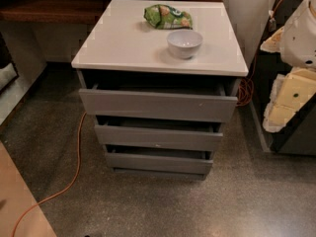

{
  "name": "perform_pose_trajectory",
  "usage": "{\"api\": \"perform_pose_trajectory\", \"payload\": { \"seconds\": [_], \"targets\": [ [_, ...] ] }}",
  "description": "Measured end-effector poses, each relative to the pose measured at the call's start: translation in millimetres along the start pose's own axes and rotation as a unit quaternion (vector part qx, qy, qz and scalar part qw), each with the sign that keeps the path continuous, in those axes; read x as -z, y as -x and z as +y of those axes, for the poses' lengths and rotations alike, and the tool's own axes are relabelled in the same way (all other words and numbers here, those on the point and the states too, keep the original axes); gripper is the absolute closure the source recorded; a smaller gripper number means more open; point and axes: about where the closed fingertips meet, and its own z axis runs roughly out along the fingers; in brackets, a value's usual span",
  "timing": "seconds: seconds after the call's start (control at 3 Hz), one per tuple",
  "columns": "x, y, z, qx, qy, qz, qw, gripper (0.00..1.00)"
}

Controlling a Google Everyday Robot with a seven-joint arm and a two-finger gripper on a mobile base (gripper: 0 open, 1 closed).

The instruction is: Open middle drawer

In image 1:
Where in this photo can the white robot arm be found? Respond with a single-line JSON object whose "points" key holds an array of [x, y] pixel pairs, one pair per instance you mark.
{"points": [[296, 44]]}

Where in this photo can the grey bottom drawer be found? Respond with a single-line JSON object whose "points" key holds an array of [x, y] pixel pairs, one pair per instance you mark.
{"points": [[159, 160]]}

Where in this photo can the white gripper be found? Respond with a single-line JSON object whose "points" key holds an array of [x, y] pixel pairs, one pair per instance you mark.
{"points": [[298, 39]]}

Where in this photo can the white ceramic bowl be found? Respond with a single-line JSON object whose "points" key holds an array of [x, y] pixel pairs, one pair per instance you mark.
{"points": [[184, 43]]}

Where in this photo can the dark wooden shelf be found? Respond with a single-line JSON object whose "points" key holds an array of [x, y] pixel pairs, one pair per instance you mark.
{"points": [[86, 12]]}

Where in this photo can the grey top drawer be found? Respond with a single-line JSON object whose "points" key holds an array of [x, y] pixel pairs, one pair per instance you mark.
{"points": [[154, 105]]}

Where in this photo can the grey drawer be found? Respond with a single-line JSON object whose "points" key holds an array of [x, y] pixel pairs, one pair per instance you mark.
{"points": [[154, 105], [158, 133], [159, 160]]}

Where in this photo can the grey drawer cabinet white top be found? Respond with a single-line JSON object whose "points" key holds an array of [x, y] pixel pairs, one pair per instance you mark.
{"points": [[123, 52]]}

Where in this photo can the green snack bag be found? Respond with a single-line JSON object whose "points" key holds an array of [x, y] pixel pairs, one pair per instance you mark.
{"points": [[165, 17]]}

